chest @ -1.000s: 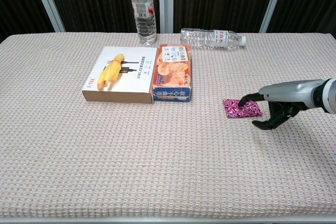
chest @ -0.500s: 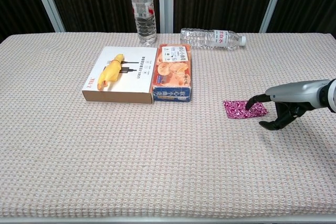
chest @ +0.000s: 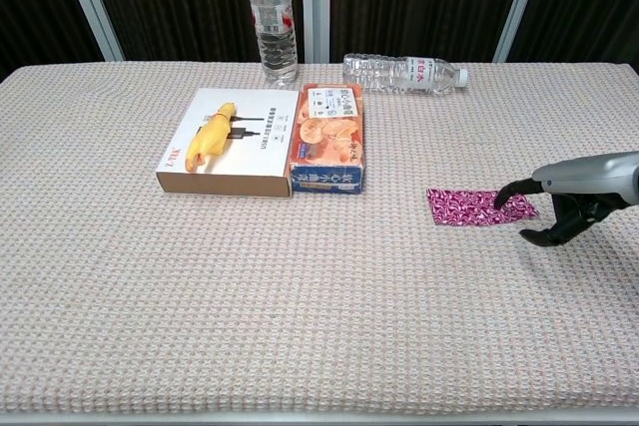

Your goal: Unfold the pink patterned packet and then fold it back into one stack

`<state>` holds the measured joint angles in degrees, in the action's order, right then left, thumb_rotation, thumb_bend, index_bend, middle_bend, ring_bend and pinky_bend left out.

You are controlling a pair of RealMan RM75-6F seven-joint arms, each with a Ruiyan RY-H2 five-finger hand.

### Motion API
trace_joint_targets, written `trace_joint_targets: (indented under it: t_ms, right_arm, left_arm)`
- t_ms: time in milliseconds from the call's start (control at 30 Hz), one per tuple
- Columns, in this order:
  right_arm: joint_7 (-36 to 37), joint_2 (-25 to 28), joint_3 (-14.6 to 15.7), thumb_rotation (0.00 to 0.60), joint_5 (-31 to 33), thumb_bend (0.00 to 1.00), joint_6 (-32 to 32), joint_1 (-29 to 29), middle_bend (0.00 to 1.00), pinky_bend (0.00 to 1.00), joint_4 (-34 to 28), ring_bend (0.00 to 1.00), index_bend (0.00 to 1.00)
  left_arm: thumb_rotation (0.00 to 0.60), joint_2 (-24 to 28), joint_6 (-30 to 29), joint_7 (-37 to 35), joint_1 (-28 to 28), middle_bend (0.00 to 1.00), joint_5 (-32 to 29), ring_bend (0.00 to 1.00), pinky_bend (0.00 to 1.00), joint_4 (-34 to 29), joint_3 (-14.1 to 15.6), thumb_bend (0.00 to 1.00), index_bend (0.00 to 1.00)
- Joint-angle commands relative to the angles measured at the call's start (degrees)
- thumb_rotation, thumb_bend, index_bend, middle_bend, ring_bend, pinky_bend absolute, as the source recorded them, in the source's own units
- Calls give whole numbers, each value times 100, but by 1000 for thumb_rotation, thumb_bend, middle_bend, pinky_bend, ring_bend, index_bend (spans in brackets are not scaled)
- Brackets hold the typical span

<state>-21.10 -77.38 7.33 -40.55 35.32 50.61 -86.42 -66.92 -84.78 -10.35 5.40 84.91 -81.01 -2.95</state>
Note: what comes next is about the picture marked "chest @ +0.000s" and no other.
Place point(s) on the orange snack box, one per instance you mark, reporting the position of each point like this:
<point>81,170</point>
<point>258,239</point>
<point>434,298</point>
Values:
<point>327,136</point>

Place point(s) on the yellow rubber chicken toy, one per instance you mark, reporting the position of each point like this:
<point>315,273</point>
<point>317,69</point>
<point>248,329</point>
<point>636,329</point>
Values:
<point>209,139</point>

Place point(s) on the aluminium partition frame post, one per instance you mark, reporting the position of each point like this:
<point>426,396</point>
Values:
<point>92,7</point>
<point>315,7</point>
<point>519,7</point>

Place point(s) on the beige waffle-weave tablecloth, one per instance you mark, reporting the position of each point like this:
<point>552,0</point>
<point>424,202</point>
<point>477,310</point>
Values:
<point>299,296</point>

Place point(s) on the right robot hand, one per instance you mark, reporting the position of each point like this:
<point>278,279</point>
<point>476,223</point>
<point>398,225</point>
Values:
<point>589,171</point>

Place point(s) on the clear plastic water bottle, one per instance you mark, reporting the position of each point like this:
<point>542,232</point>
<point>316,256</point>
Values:
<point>273,22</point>
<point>389,72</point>

